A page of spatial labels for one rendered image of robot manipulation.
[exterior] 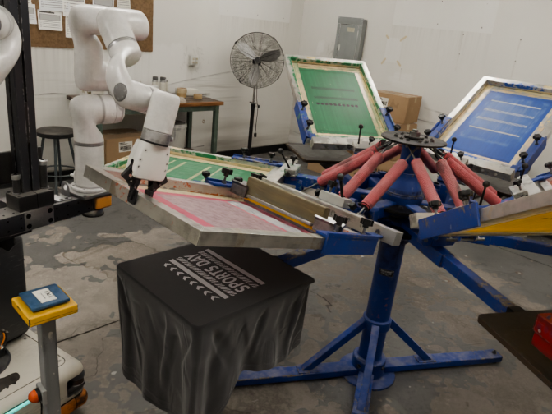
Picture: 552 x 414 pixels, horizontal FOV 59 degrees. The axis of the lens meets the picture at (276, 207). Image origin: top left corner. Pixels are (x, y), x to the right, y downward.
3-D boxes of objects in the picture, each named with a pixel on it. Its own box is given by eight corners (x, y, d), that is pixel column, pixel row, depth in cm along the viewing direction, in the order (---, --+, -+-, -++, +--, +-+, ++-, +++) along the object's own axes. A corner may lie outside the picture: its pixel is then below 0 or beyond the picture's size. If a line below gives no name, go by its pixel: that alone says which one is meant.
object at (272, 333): (195, 447, 147) (202, 326, 132) (188, 439, 149) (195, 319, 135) (299, 382, 178) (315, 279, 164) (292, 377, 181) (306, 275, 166)
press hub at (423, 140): (375, 407, 245) (433, 142, 199) (316, 366, 270) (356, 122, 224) (416, 375, 272) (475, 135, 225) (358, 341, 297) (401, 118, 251)
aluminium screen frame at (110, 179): (196, 246, 112) (201, 230, 112) (82, 176, 150) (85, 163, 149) (372, 250, 171) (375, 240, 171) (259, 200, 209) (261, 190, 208)
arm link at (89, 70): (59, -3, 147) (119, 5, 159) (61, 120, 161) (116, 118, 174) (78, 4, 137) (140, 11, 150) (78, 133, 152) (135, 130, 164)
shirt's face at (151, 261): (196, 328, 132) (196, 327, 132) (117, 264, 160) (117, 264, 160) (314, 279, 165) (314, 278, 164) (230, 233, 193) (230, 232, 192)
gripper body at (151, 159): (163, 138, 136) (153, 177, 138) (131, 131, 128) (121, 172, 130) (179, 144, 131) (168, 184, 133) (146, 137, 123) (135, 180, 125)
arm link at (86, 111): (66, 140, 164) (64, 92, 159) (104, 138, 173) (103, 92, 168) (77, 148, 158) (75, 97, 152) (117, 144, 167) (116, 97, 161)
